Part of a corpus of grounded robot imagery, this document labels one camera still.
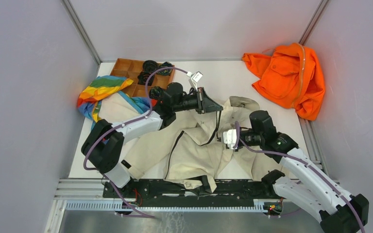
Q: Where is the aluminium frame rail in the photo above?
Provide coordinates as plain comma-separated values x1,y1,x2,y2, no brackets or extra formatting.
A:
53,179,346,214

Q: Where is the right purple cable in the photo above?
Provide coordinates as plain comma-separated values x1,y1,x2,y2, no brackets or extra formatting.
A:
233,121,367,233

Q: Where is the brown wooden compartment tray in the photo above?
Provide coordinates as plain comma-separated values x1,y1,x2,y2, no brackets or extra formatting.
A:
110,58,175,97

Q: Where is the rainbow striped garment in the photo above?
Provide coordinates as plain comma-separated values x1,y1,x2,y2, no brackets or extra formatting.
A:
77,75,157,125

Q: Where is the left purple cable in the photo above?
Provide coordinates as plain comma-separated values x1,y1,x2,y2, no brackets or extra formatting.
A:
83,67,194,219

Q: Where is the black rolled sock far right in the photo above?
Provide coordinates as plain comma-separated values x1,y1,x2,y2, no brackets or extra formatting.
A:
157,62,173,76

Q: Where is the black rolled sock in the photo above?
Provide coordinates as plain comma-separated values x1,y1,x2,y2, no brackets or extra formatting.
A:
142,60,159,74
157,62,173,76
149,86,164,100
137,71,155,86

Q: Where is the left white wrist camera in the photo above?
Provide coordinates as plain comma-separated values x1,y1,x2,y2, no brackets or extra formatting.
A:
186,71,203,91

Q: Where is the beige zip jacket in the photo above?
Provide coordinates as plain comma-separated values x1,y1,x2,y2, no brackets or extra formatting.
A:
98,91,292,194

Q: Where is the purple cable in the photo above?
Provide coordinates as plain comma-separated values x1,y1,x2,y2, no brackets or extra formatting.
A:
83,67,194,219
233,121,367,233

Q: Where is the orange jacket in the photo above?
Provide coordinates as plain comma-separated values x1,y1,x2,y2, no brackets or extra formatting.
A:
241,43,326,121

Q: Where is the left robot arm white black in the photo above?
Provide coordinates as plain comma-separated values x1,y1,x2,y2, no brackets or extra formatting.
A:
81,83,223,198

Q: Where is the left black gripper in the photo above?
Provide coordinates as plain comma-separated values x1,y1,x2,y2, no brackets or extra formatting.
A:
172,85,222,113

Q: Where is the black rolled sock far left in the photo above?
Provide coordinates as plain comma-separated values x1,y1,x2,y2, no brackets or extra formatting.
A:
142,60,159,74

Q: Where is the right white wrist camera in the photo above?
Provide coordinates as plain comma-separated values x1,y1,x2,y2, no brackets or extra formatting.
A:
221,129,240,150

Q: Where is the black rolled sock near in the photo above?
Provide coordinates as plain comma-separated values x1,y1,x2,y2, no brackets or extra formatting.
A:
149,86,164,100

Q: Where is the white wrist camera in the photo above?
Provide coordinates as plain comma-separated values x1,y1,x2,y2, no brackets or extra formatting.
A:
186,71,203,91
221,129,240,150

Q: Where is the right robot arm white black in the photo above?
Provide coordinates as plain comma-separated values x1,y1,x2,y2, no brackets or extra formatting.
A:
223,110,369,233

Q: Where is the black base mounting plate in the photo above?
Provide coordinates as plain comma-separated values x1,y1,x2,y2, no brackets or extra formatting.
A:
119,179,281,207

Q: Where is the black rolled sock middle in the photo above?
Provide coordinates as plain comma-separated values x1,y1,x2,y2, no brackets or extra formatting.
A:
137,71,155,86

